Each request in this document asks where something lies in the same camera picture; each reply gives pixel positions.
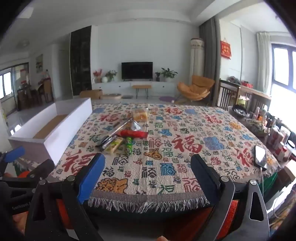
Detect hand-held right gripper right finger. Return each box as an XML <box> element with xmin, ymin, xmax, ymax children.
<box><xmin>190</xmin><ymin>154</ymin><xmax>270</xmax><ymax>241</ymax></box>

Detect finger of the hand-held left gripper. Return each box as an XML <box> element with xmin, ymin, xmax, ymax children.
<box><xmin>21</xmin><ymin>159</ymin><xmax>55</xmax><ymax>184</ymax></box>
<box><xmin>0</xmin><ymin>146</ymin><xmax>26</xmax><ymax>164</ymax></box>

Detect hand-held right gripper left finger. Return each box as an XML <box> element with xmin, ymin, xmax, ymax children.
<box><xmin>24</xmin><ymin>153</ymin><xmax>106</xmax><ymax>241</ymax></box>

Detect dark brown chocolate bar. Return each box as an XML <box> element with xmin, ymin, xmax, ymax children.
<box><xmin>96</xmin><ymin>135</ymin><xmax>117</xmax><ymax>151</ymax></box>

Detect cream wafer snack packet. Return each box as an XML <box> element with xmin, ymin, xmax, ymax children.
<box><xmin>103</xmin><ymin>137</ymin><xmax>125</xmax><ymax>154</ymax></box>

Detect green candy tube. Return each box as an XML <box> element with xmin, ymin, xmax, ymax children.
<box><xmin>125</xmin><ymin>137</ymin><xmax>134</xmax><ymax>156</ymax></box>

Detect white rectangular box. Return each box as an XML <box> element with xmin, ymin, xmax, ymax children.
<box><xmin>8</xmin><ymin>97</ymin><xmax>93</xmax><ymax>164</ymax></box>

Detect long clear snack packet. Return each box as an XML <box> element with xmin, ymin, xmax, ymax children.
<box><xmin>109</xmin><ymin>117</ymin><xmax>134</xmax><ymax>138</ymax></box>

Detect red snack packet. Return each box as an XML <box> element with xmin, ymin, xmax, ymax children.
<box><xmin>120</xmin><ymin>130</ymin><xmax>148</xmax><ymax>139</ymax></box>

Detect sliced bread clear bag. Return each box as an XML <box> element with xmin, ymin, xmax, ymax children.
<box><xmin>132</xmin><ymin>107</ymin><xmax>149</xmax><ymax>123</ymax></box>

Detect printed woven blanket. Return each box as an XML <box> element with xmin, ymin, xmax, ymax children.
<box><xmin>50</xmin><ymin>102</ymin><xmax>281</xmax><ymax>212</ymax></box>

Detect smartphone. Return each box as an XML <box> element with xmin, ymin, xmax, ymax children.
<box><xmin>254</xmin><ymin>145</ymin><xmax>268</xmax><ymax>168</ymax></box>

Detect wooden dining chairs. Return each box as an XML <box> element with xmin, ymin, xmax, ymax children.
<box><xmin>17</xmin><ymin>79</ymin><xmax>53</xmax><ymax>110</ymax></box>

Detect cluttered side table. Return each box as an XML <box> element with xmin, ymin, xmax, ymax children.
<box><xmin>229</xmin><ymin>93</ymin><xmax>296</xmax><ymax>163</ymax></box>

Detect cardboard box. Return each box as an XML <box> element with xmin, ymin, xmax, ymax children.
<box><xmin>80</xmin><ymin>90</ymin><xmax>103</xmax><ymax>100</ymax></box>

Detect wooden dining chair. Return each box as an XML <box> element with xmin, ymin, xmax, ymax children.
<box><xmin>217</xmin><ymin>79</ymin><xmax>241</xmax><ymax>109</ymax></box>

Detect orange lounge chair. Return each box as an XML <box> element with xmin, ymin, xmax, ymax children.
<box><xmin>177</xmin><ymin>75</ymin><xmax>215</xmax><ymax>102</ymax></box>

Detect white television cabinet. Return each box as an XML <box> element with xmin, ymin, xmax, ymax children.
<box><xmin>92</xmin><ymin>81</ymin><xmax>178</xmax><ymax>98</ymax></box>

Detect wooden stool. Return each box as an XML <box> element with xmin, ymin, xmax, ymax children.
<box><xmin>132</xmin><ymin>85</ymin><xmax>152</xmax><ymax>99</ymax></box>

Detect leafy plant in vase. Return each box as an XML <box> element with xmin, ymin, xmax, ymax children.
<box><xmin>105</xmin><ymin>70</ymin><xmax>117</xmax><ymax>82</ymax></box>

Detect large green potted plant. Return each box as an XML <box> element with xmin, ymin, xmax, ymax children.
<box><xmin>161</xmin><ymin>68</ymin><xmax>178</xmax><ymax>81</ymax></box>

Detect tall black cabinet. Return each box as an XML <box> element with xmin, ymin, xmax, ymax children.
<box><xmin>70</xmin><ymin>25</ymin><xmax>92</xmax><ymax>96</ymax></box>

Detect black flat television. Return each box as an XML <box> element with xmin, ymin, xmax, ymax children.
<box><xmin>121</xmin><ymin>62</ymin><xmax>153</xmax><ymax>80</ymax></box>

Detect covered standing air conditioner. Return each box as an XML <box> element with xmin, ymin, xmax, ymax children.
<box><xmin>190</xmin><ymin>38</ymin><xmax>205</xmax><ymax>80</ymax></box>

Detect grey curtain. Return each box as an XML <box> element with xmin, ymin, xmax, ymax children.
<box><xmin>199</xmin><ymin>17</ymin><xmax>220</xmax><ymax>107</ymax></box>

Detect white sheer curtain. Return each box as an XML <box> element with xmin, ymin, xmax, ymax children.
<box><xmin>257</xmin><ymin>32</ymin><xmax>274</xmax><ymax>93</ymax></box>

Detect white charging cable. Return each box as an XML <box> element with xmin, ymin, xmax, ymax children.
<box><xmin>258</xmin><ymin>167</ymin><xmax>266</xmax><ymax>195</ymax></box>

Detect red wall hanging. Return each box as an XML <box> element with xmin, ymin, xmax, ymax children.
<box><xmin>220</xmin><ymin>40</ymin><xmax>232</xmax><ymax>59</ymax></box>

